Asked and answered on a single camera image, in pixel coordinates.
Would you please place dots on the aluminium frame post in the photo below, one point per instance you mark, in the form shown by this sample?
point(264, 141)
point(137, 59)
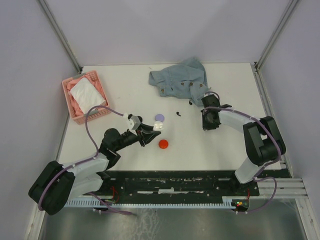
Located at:
point(43, 4)
point(280, 27)

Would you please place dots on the blue denim jacket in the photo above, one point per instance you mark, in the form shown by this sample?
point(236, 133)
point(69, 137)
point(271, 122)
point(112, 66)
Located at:
point(185, 80)

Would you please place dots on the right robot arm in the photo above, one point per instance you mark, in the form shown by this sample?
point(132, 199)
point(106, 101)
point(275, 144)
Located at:
point(264, 144)

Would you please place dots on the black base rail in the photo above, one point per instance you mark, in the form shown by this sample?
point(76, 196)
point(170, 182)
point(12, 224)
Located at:
point(174, 187)

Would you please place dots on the pink plastic basket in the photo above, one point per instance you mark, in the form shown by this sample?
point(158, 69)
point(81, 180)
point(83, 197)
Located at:
point(91, 115)

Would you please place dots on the left aluminium frame post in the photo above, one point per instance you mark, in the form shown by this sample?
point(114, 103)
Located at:
point(43, 4)

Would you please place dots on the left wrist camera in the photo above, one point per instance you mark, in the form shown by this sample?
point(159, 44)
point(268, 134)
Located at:
point(133, 122)

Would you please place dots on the purple earbud case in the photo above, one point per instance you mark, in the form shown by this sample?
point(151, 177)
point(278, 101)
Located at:
point(159, 118)

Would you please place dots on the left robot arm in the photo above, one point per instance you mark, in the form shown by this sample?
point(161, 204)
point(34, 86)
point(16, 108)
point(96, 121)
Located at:
point(59, 183)

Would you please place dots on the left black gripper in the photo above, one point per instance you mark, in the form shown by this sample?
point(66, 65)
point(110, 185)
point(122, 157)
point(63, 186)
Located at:
point(148, 134)

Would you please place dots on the white folded cloth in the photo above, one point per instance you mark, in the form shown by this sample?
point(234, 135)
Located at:
point(86, 95)

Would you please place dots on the right aluminium frame post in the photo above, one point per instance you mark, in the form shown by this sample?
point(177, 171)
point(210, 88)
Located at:
point(280, 27)

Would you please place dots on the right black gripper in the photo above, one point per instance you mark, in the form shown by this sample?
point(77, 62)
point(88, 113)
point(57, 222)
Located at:
point(206, 126)

